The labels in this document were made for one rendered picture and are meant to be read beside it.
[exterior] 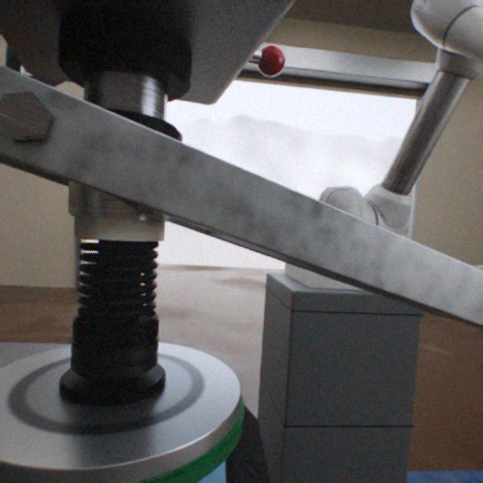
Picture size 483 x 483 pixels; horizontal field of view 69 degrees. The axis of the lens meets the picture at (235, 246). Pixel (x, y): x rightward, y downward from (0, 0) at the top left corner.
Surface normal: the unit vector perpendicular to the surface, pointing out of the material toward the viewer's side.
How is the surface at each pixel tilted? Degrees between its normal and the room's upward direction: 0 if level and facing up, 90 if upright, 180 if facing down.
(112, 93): 90
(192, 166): 90
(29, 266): 90
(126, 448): 0
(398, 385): 90
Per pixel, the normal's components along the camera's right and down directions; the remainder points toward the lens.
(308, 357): 0.11, 0.06
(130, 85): 0.40, 0.07
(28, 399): 0.06, -1.00
